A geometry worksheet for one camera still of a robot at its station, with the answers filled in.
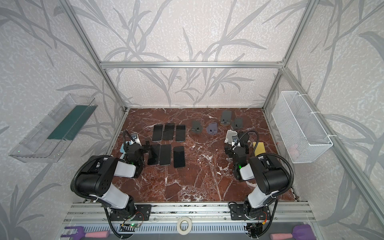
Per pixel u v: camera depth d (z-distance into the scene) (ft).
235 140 2.59
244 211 2.41
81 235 2.25
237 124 3.46
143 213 2.38
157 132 3.47
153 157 3.33
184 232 2.23
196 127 3.42
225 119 3.54
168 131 3.58
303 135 2.02
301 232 2.23
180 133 3.45
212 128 3.36
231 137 2.69
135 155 2.33
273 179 1.50
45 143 2.08
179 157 3.09
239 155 2.33
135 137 2.62
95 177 1.51
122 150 3.14
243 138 2.57
